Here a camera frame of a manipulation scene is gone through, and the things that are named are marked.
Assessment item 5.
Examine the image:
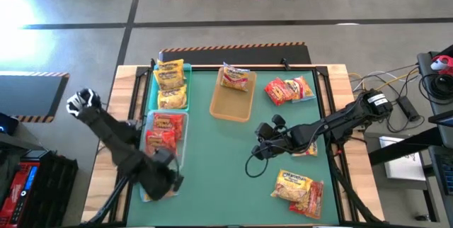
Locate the white paper sheet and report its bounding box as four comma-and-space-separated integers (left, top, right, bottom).
379, 136, 428, 182

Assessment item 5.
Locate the black equipment case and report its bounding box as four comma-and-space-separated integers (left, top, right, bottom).
21, 149, 79, 228

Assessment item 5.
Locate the black camera cable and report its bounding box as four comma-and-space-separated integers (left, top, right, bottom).
244, 145, 270, 178
168, 152, 185, 193

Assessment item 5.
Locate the dark tablet screen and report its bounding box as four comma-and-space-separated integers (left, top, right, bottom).
428, 109, 453, 129

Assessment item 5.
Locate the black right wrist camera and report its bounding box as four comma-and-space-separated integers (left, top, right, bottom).
254, 113, 287, 141

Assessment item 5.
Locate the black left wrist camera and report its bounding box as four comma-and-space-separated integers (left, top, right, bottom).
154, 147, 175, 165

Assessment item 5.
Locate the black slanted bar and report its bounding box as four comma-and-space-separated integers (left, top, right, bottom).
367, 125, 447, 167

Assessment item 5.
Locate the yellow cable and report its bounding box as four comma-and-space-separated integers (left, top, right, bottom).
348, 70, 422, 98

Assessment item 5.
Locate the teal plastic tray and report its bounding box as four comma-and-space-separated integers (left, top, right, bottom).
148, 63, 193, 113

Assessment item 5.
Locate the red and white headset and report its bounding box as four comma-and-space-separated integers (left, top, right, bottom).
430, 54, 453, 76

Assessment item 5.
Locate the black diagonal support strut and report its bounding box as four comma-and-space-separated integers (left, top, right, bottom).
83, 176, 129, 227
323, 139, 382, 226

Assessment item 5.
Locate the red Maruchan Saucy Noodles pack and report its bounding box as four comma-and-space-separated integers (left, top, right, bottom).
152, 113, 185, 140
144, 128, 178, 155
289, 180, 325, 220
263, 77, 294, 108

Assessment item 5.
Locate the black device with blue light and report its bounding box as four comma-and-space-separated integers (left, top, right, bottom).
0, 112, 20, 137

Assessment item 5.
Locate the coiled black cable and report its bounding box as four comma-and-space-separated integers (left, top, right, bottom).
418, 73, 453, 101

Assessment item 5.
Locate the black right camera cable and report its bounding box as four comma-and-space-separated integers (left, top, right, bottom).
244, 145, 270, 178

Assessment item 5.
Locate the clear plastic tray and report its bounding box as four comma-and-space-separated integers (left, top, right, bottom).
138, 109, 190, 171

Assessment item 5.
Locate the black power brick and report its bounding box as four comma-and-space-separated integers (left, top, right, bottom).
396, 96, 422, 122

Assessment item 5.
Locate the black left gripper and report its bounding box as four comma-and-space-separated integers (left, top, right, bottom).
139, 162, 178, 202

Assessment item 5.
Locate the black desk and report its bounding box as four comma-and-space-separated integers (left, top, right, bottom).
416, 43, 453, 144

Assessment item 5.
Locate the black left camera cable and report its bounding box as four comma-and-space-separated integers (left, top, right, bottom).
168, 152, 185, 193

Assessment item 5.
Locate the red equipment unit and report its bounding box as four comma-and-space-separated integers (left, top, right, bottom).
0, 149, 40, 224

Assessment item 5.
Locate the orange plastic tray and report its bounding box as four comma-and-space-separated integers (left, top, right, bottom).
209, 67, 258, 123

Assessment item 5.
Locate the black hazard-striped floor mat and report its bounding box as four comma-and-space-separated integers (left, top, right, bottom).
158, 42, 313, 67
0, 71, 71, 123

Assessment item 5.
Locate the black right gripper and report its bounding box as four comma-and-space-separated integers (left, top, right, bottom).
251, 125, 314, 161

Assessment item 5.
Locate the dark keyboard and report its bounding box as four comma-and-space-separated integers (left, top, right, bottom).
428, 145, 453, 200

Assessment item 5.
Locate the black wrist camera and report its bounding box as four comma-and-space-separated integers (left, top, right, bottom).
254, 113, 287, 141
154, 147, 175, 165

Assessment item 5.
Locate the yellow Maruchan chicken ramen pack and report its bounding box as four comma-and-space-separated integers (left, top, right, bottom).
153, 68, 187, 91
157, 84, 188, 110
157, 58, 185, 73
270, 169, 314, 203

